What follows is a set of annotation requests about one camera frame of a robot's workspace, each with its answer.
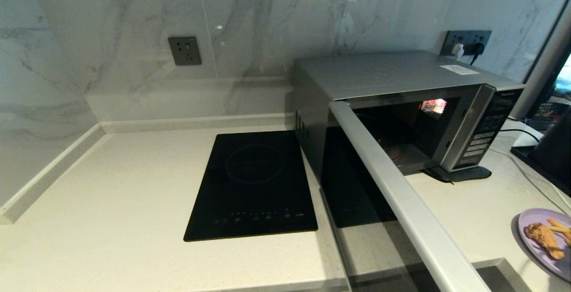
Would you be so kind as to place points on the black person garment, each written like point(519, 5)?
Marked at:
point(557, 149)

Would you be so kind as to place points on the french fry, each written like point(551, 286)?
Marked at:
point(557, 224)
point(567, 237)

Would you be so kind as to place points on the black induction cooktop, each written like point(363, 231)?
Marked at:
point(254, 185)

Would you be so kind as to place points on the dark grey wall socket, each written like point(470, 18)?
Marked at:
point(184, 51)
point(448, 38)
point(485, 37)

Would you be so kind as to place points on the grey cabinet door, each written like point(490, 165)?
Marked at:
point(490, 283)

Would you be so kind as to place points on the white power plug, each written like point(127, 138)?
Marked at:
point(457, 52)

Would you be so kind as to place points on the white paper sticker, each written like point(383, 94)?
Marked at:
point(458, 70)

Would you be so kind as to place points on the lilac plate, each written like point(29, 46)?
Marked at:
point(535, 215)

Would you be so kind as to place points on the dark window frame post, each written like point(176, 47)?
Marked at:
point(546, 60)

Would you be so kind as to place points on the dark grey felt pad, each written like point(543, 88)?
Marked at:
point(468, 173)

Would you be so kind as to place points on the fried chicken piece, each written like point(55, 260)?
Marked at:
point(542, 236)

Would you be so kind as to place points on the black power plug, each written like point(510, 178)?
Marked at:
point(477, 49)

